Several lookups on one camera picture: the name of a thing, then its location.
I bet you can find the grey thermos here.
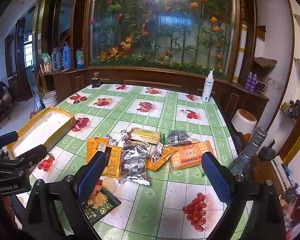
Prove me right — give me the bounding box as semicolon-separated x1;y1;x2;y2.
51;47;63;71

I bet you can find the silver foil snack packet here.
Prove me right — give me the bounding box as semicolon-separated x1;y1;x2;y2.
119;141;152;186

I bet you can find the silver flashlight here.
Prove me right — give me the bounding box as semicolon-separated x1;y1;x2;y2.
231;127;268;174

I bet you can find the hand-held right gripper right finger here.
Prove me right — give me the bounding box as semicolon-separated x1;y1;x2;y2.
201;152;288;240

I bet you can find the dark green snack packet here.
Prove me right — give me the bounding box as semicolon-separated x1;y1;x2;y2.
80;186;122;227

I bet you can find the large orange snack packet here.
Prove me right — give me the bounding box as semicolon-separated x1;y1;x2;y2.
86;137;122;180

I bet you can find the yellow cardboard box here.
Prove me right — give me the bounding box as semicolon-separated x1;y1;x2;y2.
6;106;76;160

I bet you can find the green label plastic bottle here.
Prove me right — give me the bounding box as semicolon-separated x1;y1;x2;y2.
76;47;85;69

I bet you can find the orange label cracker pack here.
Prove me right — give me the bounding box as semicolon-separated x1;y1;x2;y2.
168;140;218;173

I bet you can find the green fruit print tablecloth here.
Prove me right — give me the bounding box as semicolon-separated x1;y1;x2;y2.
15;83;255;240

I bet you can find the dark bag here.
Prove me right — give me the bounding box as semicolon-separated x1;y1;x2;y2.
281;99;300;117

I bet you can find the green label cracker pack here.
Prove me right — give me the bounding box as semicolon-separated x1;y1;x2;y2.
128;127;162;145

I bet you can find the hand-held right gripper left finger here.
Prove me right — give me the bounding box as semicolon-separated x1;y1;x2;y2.
21;151;108;240

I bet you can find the small orange snack packet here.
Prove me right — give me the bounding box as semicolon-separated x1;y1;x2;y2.
146;146;178;171

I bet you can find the wooden chair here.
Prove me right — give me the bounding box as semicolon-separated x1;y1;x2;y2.
0;85;13;130

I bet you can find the brown root carving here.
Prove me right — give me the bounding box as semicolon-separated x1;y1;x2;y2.
254;57;278;78

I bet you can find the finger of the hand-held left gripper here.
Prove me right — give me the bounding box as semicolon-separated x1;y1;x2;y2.
0;131;19;153
0;144;48;170

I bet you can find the clear packet of dark snack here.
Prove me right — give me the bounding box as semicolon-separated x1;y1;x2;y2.
164;129;194;147

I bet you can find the white spray bottle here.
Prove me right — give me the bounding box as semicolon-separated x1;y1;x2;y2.
201;70;214;103

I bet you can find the small dark jar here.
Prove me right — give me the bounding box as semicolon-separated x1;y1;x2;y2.
91;73;102;89

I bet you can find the white and orange container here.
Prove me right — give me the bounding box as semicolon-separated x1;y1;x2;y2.
232;109;257;135

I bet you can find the blue thermos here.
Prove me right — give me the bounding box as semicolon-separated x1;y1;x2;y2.
62;44;72;70

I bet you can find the white and yellow rolled poster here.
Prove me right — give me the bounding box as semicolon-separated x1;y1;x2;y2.
233;24;248;83

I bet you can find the white plastic bucket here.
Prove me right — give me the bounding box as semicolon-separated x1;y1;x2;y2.
42;91;58;108

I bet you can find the stack of books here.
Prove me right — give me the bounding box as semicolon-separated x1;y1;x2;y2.
270;155;294;192

